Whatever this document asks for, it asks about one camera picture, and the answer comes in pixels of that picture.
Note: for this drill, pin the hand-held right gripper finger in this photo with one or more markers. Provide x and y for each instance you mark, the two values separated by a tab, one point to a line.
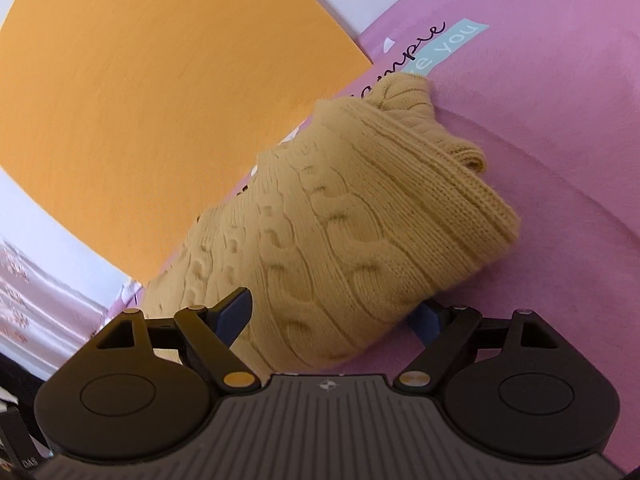
427	323

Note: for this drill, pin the pink printed bed sheet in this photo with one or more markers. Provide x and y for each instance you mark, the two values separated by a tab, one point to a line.
550	160

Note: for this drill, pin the orange headboard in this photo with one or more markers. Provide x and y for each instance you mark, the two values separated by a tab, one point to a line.
150	110

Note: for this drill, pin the white floral curtain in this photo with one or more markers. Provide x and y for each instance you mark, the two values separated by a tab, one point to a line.
45	305

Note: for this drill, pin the dark object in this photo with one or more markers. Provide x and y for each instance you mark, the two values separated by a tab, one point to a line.
20	435

